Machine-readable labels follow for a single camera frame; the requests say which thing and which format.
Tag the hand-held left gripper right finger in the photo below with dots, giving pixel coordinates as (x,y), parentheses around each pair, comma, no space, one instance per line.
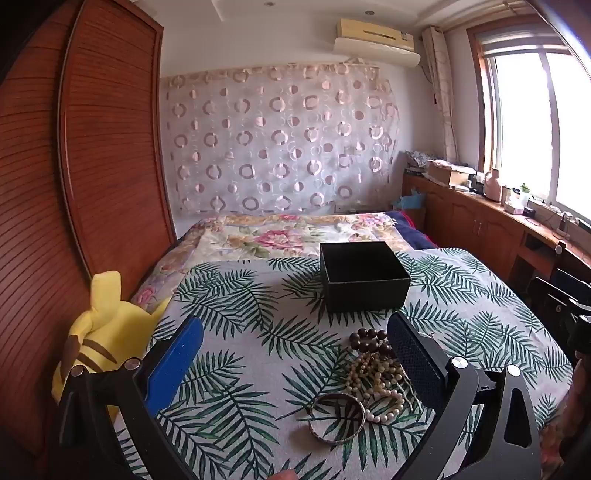
(415,364)

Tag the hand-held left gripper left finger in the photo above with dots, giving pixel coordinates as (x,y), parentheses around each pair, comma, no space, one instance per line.
(175,364)

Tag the black square box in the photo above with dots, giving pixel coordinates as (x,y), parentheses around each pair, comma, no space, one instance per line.
(364,286)

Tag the metal bangle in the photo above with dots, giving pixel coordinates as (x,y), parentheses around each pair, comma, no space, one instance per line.
(318,437)

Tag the black chair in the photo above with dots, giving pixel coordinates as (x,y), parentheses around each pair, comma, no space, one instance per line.
(554,290)

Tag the leaf-printed cloth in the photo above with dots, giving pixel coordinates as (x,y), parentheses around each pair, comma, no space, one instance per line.
(240,323)

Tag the yellow plush toy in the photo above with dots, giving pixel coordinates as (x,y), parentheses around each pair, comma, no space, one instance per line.
(97,341)

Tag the dark blue blanket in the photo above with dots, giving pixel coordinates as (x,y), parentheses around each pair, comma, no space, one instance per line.
(411,226)

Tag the white tissue box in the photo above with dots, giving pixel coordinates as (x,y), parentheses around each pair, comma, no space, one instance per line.
(514,206)

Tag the wooden cabinet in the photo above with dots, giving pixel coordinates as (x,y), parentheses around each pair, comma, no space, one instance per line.
(485,221)

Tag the floral blanket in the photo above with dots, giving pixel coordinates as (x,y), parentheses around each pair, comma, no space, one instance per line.
(258,235)

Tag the blue paper bag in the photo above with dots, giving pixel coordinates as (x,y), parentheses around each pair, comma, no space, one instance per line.
(411,201)

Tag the cardboard box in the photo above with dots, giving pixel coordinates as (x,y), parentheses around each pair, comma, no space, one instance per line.
(445,171)

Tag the stack of papers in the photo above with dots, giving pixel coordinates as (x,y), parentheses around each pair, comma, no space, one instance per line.
(418,161)

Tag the wooden-framed window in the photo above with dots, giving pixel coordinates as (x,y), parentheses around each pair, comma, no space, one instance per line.
(531,124)

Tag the tied window curtain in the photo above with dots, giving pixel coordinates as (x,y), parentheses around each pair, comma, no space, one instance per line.
(441,92)

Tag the white air conditioner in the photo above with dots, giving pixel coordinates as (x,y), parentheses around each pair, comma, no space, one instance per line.
(376,41)

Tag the circle-patterned wall cloth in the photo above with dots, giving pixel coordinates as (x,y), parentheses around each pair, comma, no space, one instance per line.
(277,138)

